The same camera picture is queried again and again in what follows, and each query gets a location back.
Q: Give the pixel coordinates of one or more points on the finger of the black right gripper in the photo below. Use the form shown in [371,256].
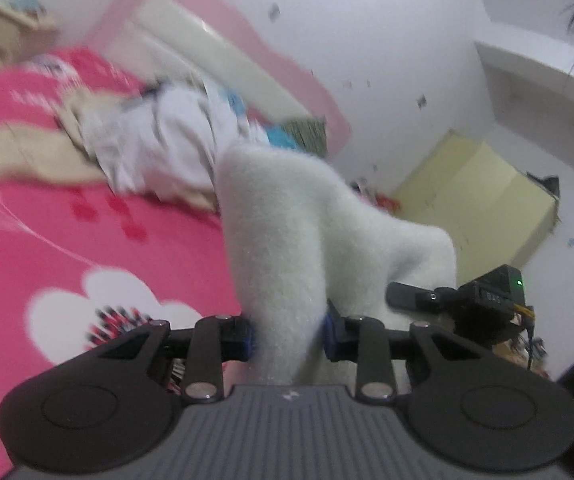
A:
[415,299]

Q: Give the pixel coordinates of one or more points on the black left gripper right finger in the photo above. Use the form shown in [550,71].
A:
[461,401]

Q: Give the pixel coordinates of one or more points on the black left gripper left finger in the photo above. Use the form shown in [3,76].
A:
[117,402]

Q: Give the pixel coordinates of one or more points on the cream knit sweater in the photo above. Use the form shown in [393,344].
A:
[299,239]

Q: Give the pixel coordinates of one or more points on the yellow wardrobe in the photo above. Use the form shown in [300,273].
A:
[494,213]

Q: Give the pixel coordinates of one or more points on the pink floral bedsheet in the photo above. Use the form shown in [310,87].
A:
[71,256]

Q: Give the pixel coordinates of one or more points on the olive green cushion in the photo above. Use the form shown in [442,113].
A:
[309,133]

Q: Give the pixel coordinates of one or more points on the blue garment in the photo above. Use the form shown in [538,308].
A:
[267,124]

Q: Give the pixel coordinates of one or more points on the beige sweatshirt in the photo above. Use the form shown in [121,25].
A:
[57,157]

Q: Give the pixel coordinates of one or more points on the white garment pile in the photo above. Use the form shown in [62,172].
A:
[167,142]

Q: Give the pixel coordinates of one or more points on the pink padded headboard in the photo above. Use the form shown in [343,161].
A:
[210,38]

